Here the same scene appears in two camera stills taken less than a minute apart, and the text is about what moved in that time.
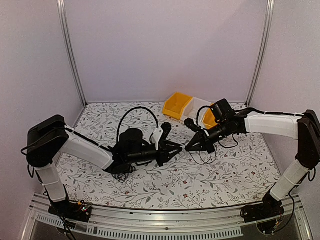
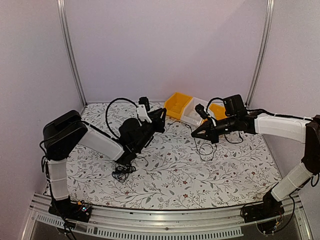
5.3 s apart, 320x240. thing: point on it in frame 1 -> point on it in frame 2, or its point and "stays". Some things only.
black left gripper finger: (168, 147) -> (156, 114)
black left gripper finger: (163, 153) -> (160, 125)
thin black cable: (210, 154) -> (181, 122)
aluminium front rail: (228, 222) stays
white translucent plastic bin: (193, 109) stays
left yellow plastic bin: (173, 107) stays
